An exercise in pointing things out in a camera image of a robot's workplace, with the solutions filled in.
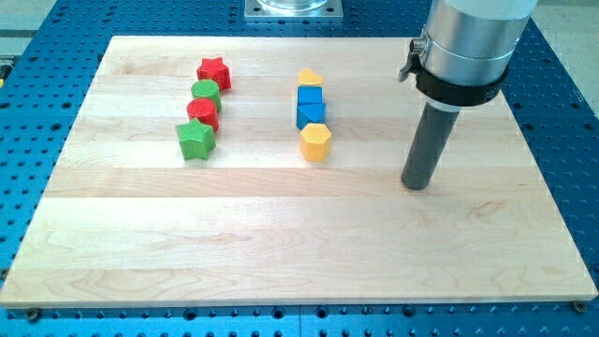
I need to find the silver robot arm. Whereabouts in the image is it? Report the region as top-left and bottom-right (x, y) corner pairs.
(421, 0), (537, 86)

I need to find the green star block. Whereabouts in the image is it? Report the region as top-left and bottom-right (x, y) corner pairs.
(176, 118), (216, 160)

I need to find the red star block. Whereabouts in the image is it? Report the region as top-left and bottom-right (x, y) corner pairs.
(196, 57), (232, 91)

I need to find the yellow hexagon block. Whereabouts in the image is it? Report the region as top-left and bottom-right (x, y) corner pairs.
(299, 123), (332, 162)

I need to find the blue triangle block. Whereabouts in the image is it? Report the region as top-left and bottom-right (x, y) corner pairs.
(296, 103), (326, 130)

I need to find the blue cube block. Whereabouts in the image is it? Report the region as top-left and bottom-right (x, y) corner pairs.
(297, 86), (323, 105)

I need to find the yellow heart block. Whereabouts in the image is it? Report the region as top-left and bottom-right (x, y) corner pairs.
(298, 68), (324, 87)

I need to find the wooden board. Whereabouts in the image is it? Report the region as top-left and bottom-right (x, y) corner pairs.
(1, 36), (597, 308)

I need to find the red cylinder block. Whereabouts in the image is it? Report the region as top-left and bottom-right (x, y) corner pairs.
(186, 97), (219, 132)

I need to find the green cylinder block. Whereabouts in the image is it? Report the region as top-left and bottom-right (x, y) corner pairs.
(191, 80), (222, 112)

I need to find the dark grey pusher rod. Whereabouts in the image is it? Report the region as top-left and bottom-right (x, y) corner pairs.
(401, 102), (460, 190)

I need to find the left board clamp screw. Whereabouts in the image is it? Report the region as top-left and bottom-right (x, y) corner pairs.
(24, 308), (41, 323)

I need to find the board clamp screw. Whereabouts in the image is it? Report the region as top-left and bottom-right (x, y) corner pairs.
(572, 301), (587, 313)
(24, 308), (41, 323)

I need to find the right board clamp screw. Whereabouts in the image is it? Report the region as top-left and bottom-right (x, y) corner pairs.
(572, 301), (587, 313)

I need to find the black clamp ring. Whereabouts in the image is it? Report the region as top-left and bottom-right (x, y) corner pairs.
(397, 36), (510, 108)

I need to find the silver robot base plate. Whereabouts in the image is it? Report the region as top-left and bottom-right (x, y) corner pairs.
(243, 0), (343, 22)

